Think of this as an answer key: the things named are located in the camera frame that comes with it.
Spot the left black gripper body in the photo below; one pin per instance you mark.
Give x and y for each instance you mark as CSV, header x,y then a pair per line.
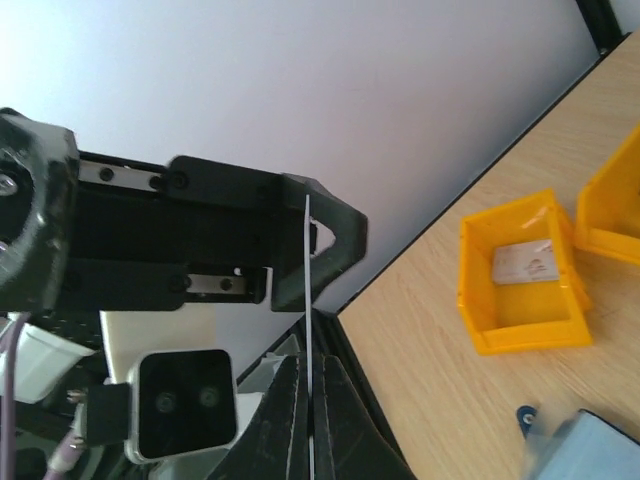
x,y
117,235

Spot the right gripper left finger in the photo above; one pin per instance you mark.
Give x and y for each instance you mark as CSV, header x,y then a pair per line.
x,y
275,444

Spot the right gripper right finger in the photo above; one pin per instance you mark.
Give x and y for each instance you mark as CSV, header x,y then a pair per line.
x,y
347,443

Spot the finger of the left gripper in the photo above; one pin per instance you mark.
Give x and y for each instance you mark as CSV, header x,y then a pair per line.
x,y
348,226

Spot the thin card seen edge-on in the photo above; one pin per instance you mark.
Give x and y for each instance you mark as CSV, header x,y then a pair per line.
x,y
308,331

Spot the blue leather card holder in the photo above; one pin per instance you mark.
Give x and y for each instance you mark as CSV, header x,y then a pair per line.
x,y
575,445

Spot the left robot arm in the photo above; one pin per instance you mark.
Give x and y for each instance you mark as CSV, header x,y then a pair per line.
x,y
22,137

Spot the white pink cards stack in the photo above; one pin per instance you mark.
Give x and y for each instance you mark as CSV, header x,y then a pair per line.
x,y
529,262

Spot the separate yellow bin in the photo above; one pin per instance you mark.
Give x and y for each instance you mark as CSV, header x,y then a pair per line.
x,y
518,288

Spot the yellow bin leftmost of row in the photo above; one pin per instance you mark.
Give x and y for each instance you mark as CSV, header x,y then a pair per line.
x,y
607,218

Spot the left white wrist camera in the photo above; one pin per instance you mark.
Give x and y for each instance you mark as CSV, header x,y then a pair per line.
x,y
171,394

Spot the left black frame post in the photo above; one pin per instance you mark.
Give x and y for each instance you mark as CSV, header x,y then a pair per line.
x,y
602,23

